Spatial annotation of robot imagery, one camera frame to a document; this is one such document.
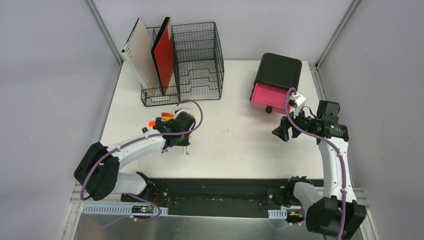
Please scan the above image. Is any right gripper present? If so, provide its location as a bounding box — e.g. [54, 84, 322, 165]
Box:
[272, 104, 320, 142]

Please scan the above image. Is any black pink drawer unit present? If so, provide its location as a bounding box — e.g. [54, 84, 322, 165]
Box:
[249, 52, 303, 114]

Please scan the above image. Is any red A4 folder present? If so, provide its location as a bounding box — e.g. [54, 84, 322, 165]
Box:
[151, 16, 174, 95]

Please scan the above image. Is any white A4 folder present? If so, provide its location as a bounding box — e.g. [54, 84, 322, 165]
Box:
[121, 18, 159, 89]

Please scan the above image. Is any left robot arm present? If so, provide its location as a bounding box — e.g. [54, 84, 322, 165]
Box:
[73, 111, 196, 203]

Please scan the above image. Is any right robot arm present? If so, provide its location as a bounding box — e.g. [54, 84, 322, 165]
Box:
[272, 100, 367, 240]

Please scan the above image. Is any yellow highlighter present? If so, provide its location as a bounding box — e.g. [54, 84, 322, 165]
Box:
[160, 116, 172, 122]

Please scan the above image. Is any orange cap black marker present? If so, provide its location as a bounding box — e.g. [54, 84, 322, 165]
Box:
[147, 120, 158, 128]

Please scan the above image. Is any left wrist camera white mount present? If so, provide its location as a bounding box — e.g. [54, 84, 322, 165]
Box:
[174, 106, 190, 116]

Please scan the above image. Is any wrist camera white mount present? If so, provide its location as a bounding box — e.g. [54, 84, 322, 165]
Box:
[174, 106, 190, 116]
[288, 93, 307, 112]

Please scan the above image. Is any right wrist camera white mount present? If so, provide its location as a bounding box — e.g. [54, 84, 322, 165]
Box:
[288, 93, 307, 112]

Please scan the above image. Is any black mounting base plate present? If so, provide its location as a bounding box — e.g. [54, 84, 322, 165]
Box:
[120, 178, 324, 220]

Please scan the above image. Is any black wire mesh desk organizer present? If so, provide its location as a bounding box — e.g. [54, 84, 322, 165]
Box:
[140, 21, 225, 107]

